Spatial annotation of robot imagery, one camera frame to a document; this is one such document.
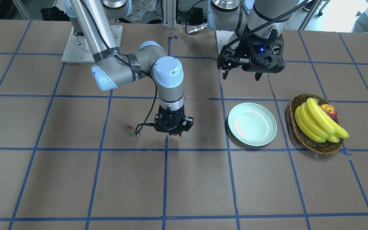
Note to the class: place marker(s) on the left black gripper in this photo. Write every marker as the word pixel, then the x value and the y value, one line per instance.
pixel 243 50

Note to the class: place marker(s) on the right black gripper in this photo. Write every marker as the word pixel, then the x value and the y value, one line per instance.
pixel 188 124

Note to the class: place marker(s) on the red strawberry with leaves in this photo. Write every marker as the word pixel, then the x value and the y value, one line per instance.
pixel 130 130

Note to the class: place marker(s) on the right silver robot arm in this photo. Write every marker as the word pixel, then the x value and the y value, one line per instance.
pixel 112 69

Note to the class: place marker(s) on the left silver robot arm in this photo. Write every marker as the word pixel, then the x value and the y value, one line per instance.
pixel 248 17

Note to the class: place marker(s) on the light green plate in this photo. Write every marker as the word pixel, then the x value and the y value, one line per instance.
pixel 252 124

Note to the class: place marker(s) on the yellow banana bunch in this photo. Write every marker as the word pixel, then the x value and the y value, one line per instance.
pixel 316 124

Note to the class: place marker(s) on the red apple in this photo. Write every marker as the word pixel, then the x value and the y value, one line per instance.
pixel 329 110

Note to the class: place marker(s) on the wicker fruit basket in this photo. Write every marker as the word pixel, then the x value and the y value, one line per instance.
pixel 298 137

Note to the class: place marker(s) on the aluminium frame post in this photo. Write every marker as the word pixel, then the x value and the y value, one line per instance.
pixel 169 13

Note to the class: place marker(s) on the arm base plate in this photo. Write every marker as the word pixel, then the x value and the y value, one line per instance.
pixel 78 50

